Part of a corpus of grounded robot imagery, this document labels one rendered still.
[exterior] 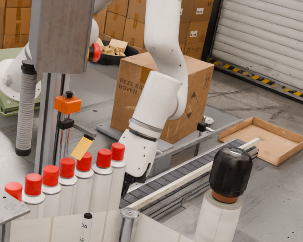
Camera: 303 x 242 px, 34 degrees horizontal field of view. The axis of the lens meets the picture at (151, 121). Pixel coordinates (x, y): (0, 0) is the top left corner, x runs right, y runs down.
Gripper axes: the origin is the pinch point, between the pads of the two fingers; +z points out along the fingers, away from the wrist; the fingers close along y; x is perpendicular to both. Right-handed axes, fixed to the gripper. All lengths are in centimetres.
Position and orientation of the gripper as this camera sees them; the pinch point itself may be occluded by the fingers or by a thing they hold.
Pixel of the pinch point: (121, 189)
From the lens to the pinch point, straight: 128.5
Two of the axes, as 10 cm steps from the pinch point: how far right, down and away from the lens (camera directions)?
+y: 7.8, 3.6, -5.1
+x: 5.1, 1.2, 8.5
